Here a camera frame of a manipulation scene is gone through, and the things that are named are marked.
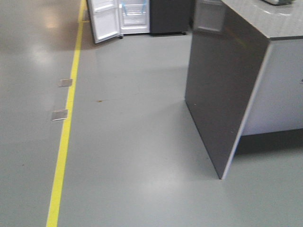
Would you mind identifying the white fridge door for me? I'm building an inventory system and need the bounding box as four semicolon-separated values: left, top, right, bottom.
87;0;121;44

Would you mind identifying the dark grey fridge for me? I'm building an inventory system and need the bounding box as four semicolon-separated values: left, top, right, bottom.
118;0;191;38

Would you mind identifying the metal floor plate near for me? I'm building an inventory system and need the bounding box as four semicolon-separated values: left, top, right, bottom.
51;109;68;121

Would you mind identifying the metal floor plate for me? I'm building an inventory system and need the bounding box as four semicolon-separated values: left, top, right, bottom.
58;79;73;87
51;109;68;121

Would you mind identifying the metal floor plate far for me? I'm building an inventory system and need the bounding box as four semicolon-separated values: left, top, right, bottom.
58;79;73;87

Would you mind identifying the grey kitchen island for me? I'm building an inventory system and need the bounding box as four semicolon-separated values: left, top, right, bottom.
185;0;303;179

